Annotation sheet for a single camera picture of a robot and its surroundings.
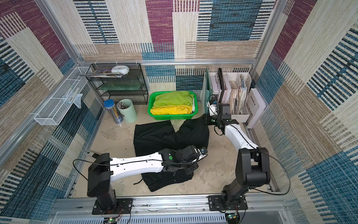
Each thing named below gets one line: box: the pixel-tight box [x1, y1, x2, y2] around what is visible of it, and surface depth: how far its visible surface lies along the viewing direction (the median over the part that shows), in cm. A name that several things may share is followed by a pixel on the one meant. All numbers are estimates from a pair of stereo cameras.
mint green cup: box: [117, 98, 138, 124], surface depth 104 cm
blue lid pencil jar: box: [103, 98, 124, 125], surface depth 99 cm
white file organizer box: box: [200, 72, 252, 123], surface depth 101 cm
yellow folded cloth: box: [150, 105, 193, 115], surface depth 104 cm
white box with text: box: [246, 88, 267, 129], surface depth 96 cm
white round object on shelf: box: [110, 64, 130, 76], surface depth 91 cm
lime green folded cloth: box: [152, 91, 194, 107], surface depth 110 cm
